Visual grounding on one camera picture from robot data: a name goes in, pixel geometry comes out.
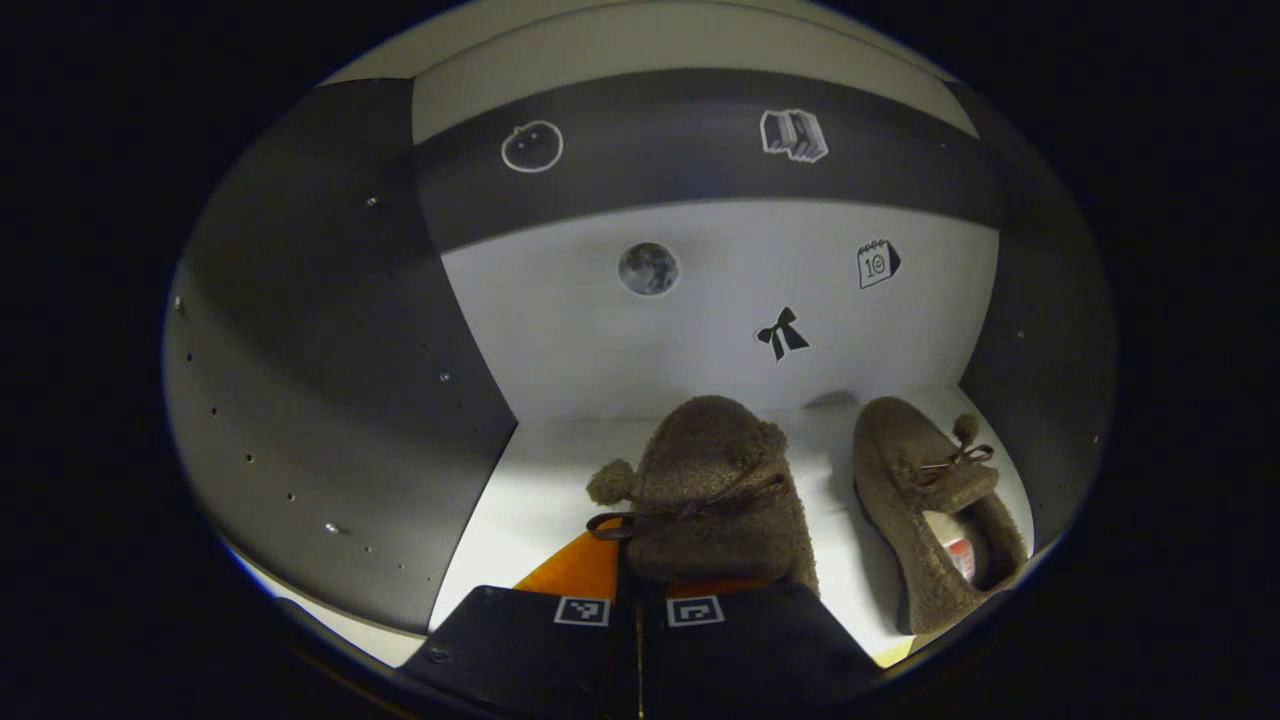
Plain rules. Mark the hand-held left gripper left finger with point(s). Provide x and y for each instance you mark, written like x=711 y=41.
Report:
x=520 y=650

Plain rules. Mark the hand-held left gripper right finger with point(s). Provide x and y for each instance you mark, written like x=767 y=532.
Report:
x=750 y=650

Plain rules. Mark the brown fuzzy shoe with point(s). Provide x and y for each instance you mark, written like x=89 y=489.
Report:
x=710 y=470
x=900 y=470

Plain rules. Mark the white shoe cabinet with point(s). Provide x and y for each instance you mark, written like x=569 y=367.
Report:
x=300 y=350

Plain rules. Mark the white cabinet shelf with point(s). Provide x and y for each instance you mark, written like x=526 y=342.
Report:
x=540 y=500

